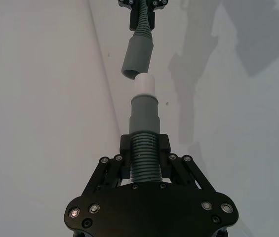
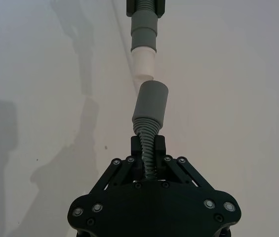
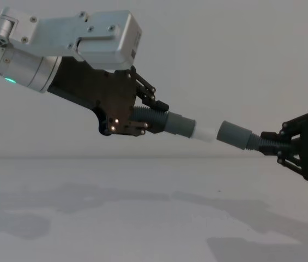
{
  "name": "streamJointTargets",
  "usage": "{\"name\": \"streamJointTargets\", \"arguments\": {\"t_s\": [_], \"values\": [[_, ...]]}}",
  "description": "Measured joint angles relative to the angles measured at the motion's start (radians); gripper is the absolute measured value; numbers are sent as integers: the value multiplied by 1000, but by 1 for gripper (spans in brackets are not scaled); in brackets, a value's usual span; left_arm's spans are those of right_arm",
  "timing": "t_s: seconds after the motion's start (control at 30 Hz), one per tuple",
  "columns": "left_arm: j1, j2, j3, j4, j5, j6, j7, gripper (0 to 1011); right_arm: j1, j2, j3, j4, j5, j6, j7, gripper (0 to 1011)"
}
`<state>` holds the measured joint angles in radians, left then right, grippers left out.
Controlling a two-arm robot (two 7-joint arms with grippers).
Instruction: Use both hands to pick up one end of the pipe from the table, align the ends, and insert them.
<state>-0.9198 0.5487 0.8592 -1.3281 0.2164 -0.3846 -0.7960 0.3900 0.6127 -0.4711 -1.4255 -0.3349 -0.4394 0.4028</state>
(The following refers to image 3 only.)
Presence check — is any white plastic connector tube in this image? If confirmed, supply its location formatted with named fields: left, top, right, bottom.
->
left=192, top=125, right=220, bottom=144

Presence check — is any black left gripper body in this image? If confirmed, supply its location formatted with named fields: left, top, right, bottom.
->
left=47, top=56, right=140, bottom=122

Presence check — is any grey ribbed hose piece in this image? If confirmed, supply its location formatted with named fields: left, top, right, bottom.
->
left=216, top=120, right=280, bottom=154
left=128, top=106, right=197, bottom=139

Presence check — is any white table cloth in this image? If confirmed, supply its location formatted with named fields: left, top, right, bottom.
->
left=0, top=156, right=308, bottom=262

